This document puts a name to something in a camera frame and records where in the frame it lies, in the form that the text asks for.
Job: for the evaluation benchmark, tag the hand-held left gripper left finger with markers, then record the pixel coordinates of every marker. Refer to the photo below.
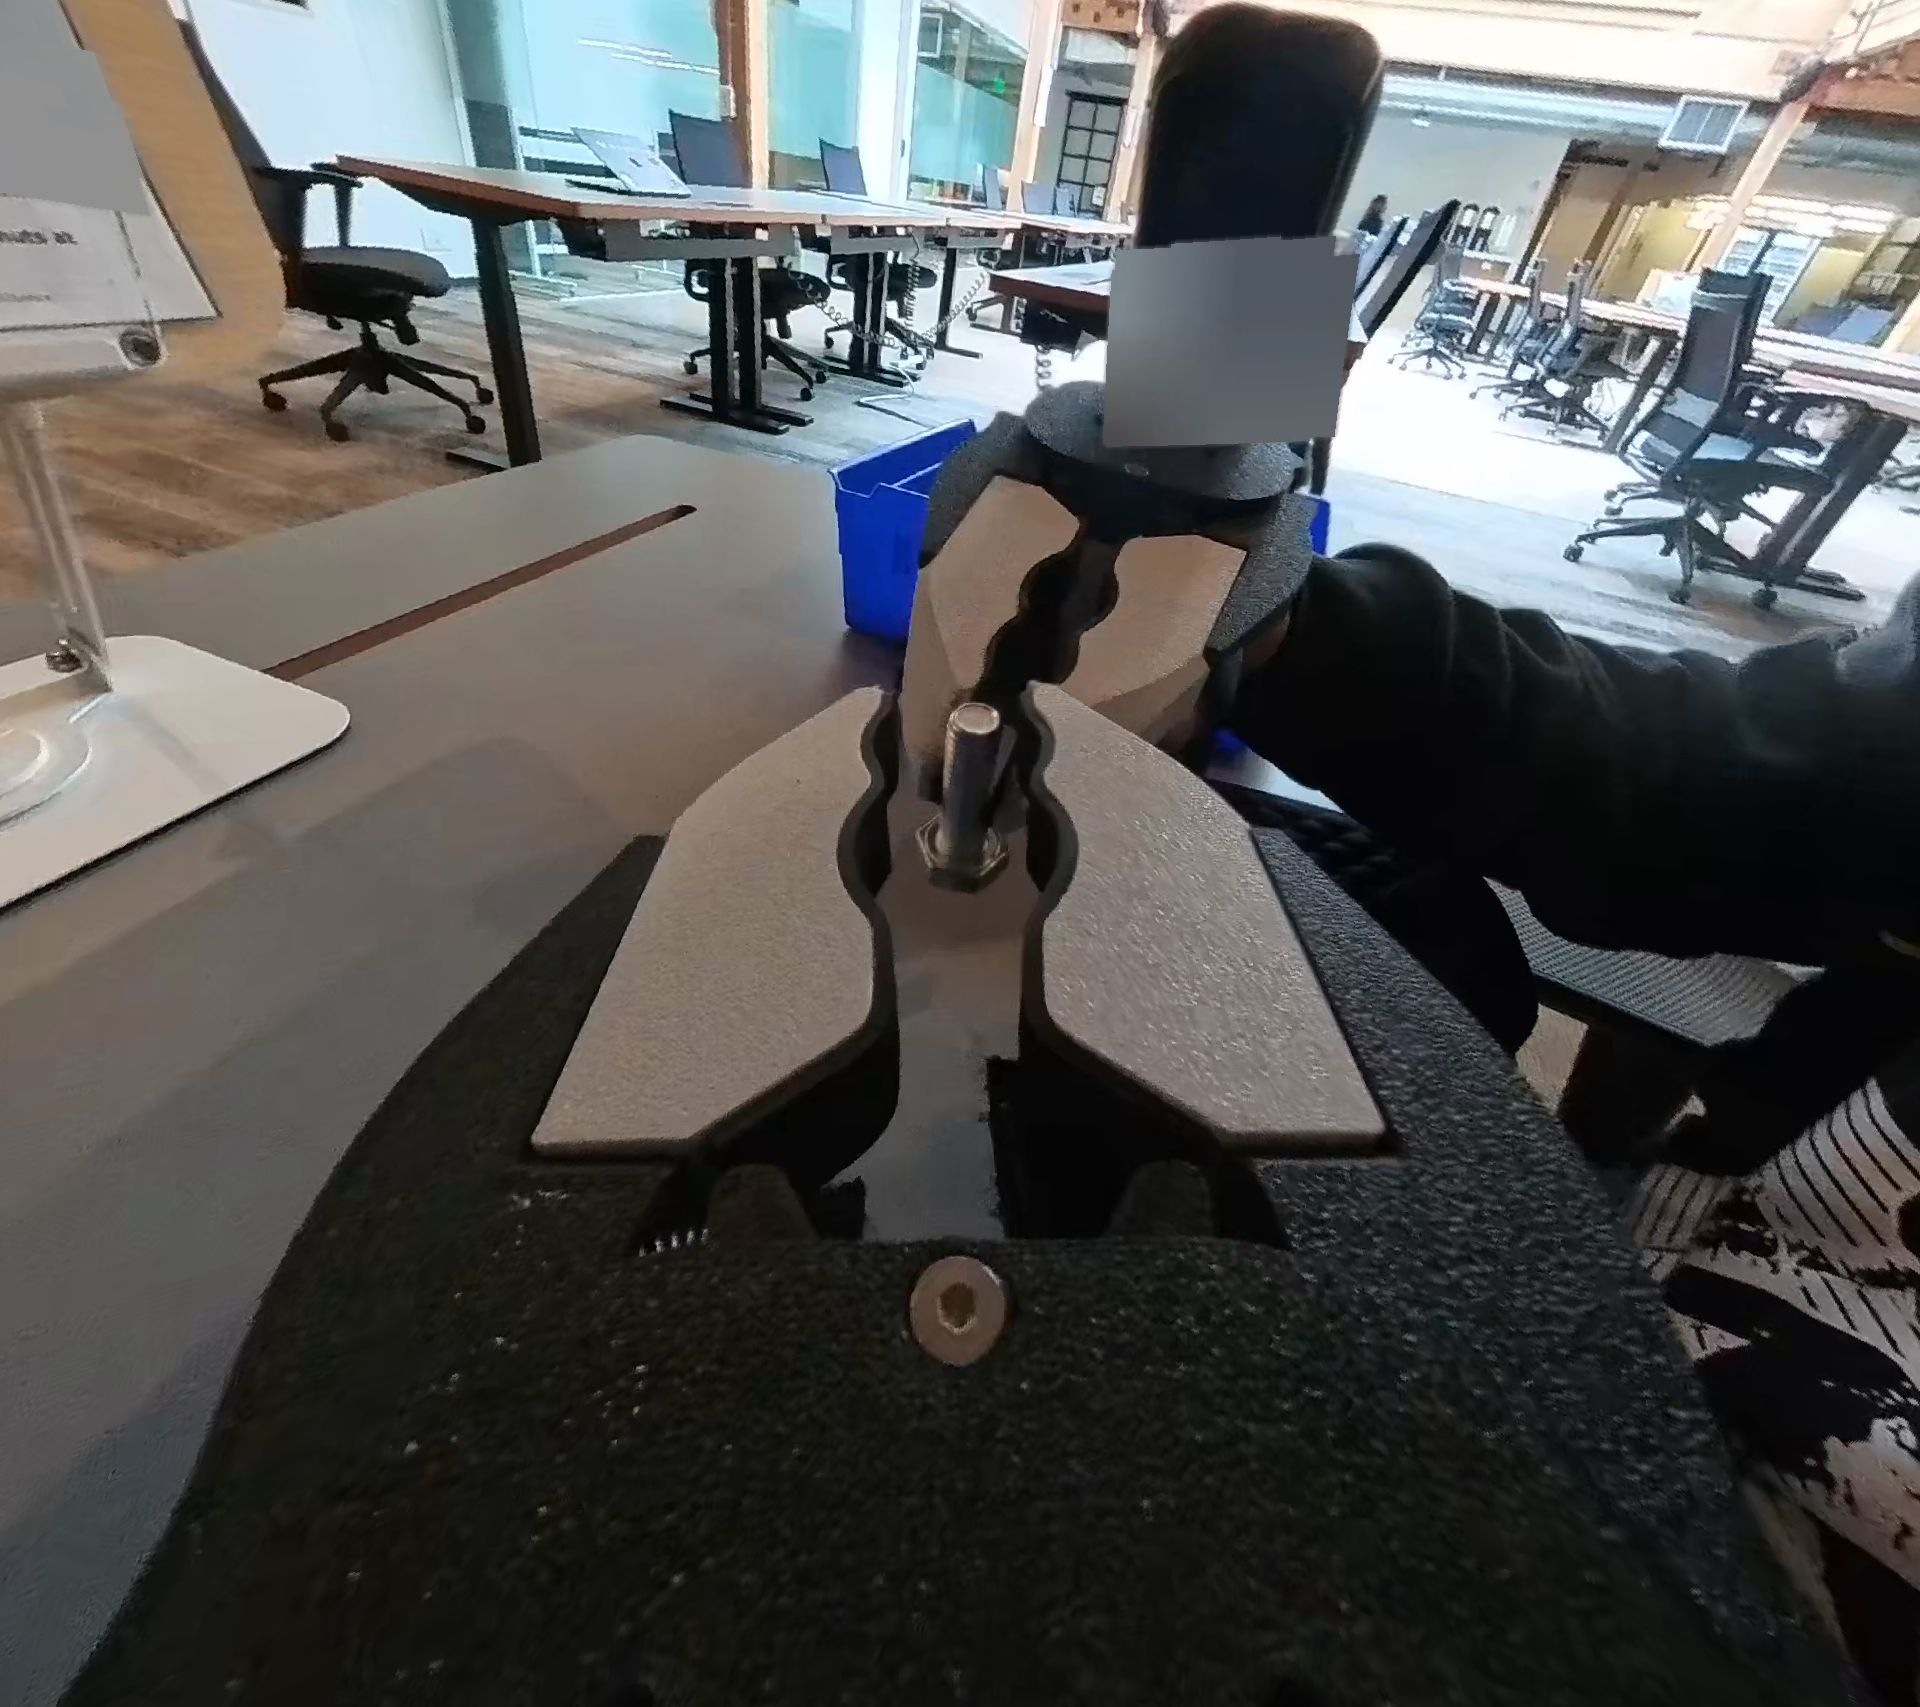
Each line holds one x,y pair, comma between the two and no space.
720,957

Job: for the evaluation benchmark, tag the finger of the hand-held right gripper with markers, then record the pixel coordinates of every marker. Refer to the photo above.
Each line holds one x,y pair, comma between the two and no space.
975,567
1154,627

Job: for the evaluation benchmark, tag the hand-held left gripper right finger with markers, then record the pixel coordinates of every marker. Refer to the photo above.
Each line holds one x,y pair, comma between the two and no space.
1200,957

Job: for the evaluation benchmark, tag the blue plastic bin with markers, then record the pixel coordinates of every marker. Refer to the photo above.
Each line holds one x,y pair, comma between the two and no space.
885,537

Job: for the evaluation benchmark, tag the steel hex bolt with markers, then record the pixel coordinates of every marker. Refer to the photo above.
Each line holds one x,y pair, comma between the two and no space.
973,777

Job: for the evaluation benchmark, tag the person's right forearm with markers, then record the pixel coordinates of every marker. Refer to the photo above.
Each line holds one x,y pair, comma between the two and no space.
1574,777

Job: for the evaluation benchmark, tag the black padded chair armrest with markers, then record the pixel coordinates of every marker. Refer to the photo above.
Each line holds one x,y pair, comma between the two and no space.
1411,927

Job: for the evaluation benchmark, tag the row of distant office chairs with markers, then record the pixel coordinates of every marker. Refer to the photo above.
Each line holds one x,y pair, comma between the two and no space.
1449,312

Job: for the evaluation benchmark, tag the black swivel office chair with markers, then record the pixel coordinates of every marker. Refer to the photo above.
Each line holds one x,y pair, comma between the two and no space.
705,146
842,170
368,274

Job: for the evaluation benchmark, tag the person's black mesh chair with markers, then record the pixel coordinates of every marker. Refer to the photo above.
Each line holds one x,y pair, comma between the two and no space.
1650,971

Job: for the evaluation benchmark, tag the grey open laptop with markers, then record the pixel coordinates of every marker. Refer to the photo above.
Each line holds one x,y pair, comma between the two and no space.
630,162

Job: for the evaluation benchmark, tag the black mesh swivel chair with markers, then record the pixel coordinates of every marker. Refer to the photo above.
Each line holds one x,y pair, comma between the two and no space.
1724,342

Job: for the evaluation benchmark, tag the long wooden office desk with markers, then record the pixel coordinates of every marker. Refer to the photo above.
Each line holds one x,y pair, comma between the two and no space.
494,188

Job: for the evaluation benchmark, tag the person's printed black shirt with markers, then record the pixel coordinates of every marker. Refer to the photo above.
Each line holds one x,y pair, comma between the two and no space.
1800,1361

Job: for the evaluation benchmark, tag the printed instruction sheet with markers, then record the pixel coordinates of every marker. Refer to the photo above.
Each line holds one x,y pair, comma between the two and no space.
91,266

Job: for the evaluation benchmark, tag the white wall air vent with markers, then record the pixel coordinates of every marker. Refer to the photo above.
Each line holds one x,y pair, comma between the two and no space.
1702,122

